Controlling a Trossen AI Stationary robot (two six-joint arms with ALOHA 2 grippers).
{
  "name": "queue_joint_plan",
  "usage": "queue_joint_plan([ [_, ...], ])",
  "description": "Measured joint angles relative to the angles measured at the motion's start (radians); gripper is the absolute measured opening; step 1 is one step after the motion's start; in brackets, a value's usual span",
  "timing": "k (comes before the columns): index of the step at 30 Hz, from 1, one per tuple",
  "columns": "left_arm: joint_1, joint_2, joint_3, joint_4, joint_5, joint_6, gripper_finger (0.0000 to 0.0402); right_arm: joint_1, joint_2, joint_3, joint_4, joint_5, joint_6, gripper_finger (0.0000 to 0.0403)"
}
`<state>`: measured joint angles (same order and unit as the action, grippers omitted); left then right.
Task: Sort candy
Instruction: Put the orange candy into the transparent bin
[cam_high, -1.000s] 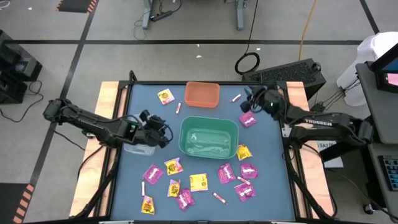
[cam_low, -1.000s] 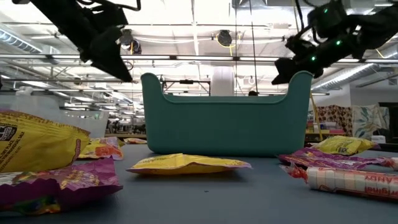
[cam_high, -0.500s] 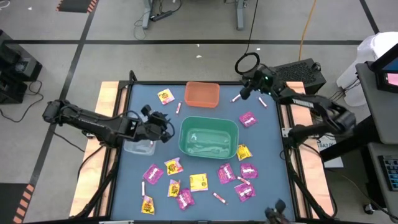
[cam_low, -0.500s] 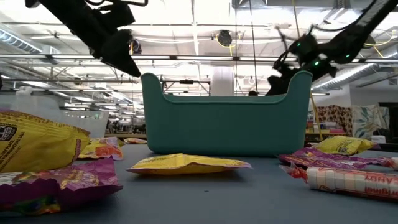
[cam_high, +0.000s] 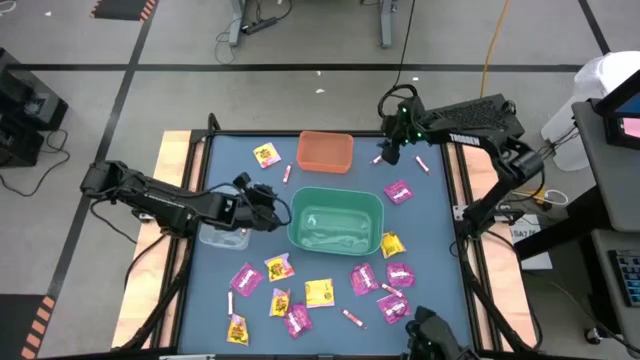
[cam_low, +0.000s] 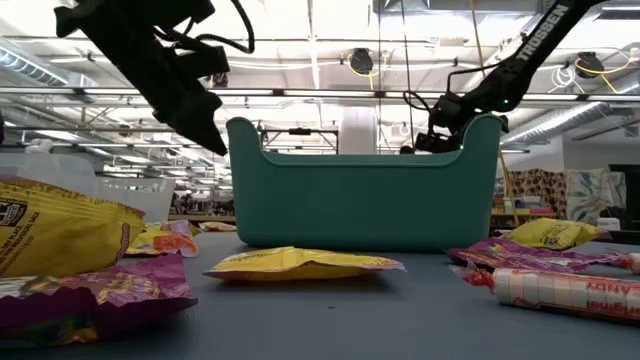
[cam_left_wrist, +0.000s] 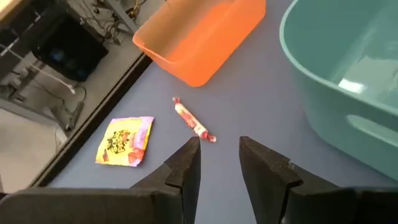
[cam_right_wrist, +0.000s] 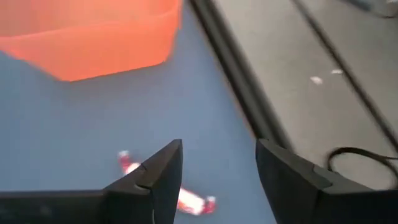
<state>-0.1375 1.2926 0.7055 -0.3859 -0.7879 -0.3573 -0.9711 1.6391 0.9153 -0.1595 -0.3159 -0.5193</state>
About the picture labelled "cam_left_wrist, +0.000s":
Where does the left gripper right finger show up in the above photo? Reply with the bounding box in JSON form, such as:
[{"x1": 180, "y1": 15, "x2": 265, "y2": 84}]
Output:
[{"x1": 239, "y1": 136, "x2": 340, "y2": 224}]

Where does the orange plastic bin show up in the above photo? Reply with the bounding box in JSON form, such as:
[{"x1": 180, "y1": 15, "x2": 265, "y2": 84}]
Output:
[{"x1": 132, "y1": 0, "x2": 267, "y2": 88}]

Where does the pink white candy roll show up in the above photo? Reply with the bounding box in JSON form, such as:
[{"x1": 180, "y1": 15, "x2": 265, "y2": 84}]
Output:
[{"x1": 172, "y1": 96, "x2": 218, "y2": 144}]

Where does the wooden desk top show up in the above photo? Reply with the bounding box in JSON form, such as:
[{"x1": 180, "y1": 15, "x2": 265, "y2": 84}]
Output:
[{"x1": 0, "y1": 0, "x2": 25, "y2": 22}]

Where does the teal plastic bin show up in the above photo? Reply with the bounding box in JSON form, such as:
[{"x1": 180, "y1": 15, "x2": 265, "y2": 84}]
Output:
[{"x1": 279, "y1": 0, "x2": 398, "y2": 183}]

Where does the yellow Sour Patch candy packet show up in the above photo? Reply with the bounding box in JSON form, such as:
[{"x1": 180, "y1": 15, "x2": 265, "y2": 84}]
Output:
[{"x1": 95, "y1": 116, "x2": 155, "y2": 168}]

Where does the black computer box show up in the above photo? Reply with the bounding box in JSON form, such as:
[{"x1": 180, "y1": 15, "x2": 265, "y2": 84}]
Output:
[{"x1": 30, "y1": 15, "x2": 109, "y2": 83}]

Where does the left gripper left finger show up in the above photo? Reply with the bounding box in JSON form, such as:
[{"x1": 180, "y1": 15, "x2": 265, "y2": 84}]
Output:
[{"x1": 129, "y1": 136, "x2": 202, "y2": 224}]

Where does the grey desk leg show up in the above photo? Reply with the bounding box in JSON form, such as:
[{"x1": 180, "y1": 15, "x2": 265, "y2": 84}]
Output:
[
  {"x1": 0, "y1": 71, "x2": 85, "y2": 132},
  {"x1": 104, "y1": 0, "x2": 140, "y2": 34}
]

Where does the white cable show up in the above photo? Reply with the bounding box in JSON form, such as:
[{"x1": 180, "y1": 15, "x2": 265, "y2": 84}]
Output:
[{"x1": 0, "y1": 43, "x2": 76, "y2": 95}]

